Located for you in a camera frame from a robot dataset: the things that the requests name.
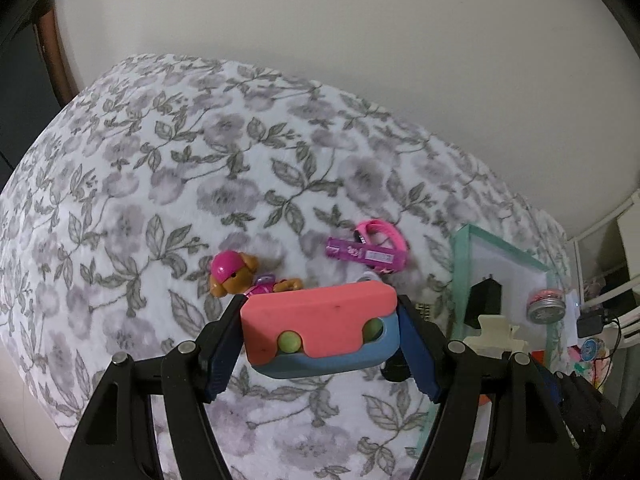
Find brown wooden door frame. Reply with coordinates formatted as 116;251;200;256
32;0;81;106

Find white wooden frame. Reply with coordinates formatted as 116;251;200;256
570;190;640;311

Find dog figure with pink helmet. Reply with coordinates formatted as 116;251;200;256
209;251;303;300

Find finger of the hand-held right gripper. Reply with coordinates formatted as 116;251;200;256
540;371;562;407

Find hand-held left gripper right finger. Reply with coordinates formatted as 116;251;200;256
395;294;583;480

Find black power adapter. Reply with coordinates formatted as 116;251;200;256
465;272;502;333

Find salmon and blue case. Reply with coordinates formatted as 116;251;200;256
240;282;401;380

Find round tin of beads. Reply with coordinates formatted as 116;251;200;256
526;287;568;325

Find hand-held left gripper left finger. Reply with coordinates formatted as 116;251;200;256
60;296;249;480

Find black charger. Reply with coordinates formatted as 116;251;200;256
576;310;613;340

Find floral blanket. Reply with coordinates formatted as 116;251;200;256
0;54;573;480

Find pink toy watch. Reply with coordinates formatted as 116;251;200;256
325;219;410;273

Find black cable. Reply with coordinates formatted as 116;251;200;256
602;307;640;361

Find cream hair claw clip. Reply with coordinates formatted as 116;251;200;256
462;314;532;356

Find teal cardboard box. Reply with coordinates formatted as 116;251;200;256
415;224;571;461

